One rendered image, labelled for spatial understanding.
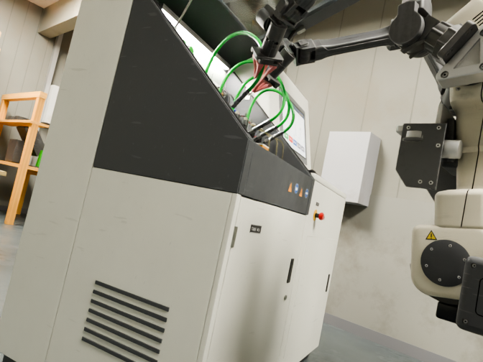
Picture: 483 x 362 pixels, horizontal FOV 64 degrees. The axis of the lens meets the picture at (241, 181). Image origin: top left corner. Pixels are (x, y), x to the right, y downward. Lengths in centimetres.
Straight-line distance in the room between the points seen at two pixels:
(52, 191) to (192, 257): 65
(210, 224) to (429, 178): 58
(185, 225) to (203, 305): 23
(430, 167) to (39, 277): 130
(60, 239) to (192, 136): 62
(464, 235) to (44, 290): 130
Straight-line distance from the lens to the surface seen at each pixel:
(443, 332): 311
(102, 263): 135
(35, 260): 159
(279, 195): 135
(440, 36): 98
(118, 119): 140
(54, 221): 153
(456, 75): 94
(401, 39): 101
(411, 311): 316
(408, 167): 102
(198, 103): 121
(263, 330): 151
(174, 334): 118
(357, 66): 376
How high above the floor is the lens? 74
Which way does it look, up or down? 5 degrees up
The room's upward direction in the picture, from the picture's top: 12 degrees clockwise
